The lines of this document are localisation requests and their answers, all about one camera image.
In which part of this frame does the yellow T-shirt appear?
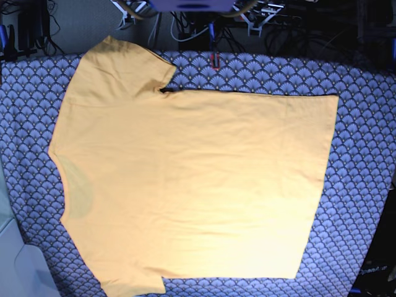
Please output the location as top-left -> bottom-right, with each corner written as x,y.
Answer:
48,37 -> 338,296

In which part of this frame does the red table clamp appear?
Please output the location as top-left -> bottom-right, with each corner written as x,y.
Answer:
210,53 -> 221,71

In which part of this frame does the blue fan-pattern tablecloth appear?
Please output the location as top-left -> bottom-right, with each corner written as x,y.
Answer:
1,51 -> 395,296

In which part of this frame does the white plastic bin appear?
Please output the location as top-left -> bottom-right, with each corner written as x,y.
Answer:
1,172 -> 60,296

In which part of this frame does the black OpenArm box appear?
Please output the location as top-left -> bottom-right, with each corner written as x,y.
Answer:
348,187 -> 395,296

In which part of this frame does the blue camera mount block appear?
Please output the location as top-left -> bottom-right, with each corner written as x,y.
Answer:
150,0 -> 235,12

